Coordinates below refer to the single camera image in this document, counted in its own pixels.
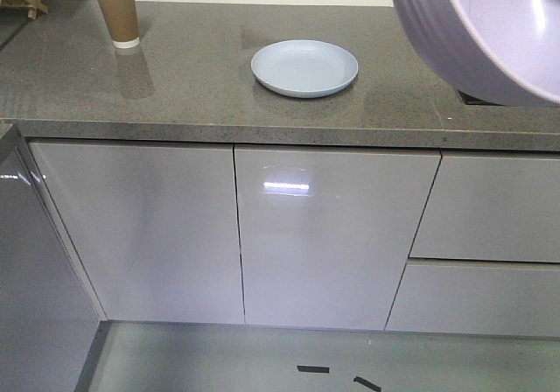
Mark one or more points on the purple plastic bowl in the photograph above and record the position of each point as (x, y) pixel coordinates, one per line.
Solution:
(500, 51)

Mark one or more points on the light blue plate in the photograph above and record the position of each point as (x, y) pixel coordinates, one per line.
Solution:
(305, 69)

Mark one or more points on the brown paper coffee cup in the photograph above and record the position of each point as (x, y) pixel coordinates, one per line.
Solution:
(121, 20)

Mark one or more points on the grey upper drawer front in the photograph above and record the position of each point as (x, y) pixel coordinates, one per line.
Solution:
(492, 207)

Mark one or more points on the grey drawer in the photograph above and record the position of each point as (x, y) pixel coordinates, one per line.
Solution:
(481, 298)
(492, 207)

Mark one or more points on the grey lower drawer front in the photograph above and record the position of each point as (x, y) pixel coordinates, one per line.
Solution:
(481, 298)

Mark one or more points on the grey cabinet door middle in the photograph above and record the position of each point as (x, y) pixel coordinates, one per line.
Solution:
(325, 234)

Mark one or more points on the black tape strip right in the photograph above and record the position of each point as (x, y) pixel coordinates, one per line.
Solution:
(367, 384)

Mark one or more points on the black tape strip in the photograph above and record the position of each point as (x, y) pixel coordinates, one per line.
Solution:
(313, 369)
(367, 384)

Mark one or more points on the black tape strip left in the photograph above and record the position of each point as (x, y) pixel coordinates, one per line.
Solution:
(313, 369)

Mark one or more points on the grey corner cabinet door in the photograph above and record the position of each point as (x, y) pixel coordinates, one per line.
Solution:
(50, 319)

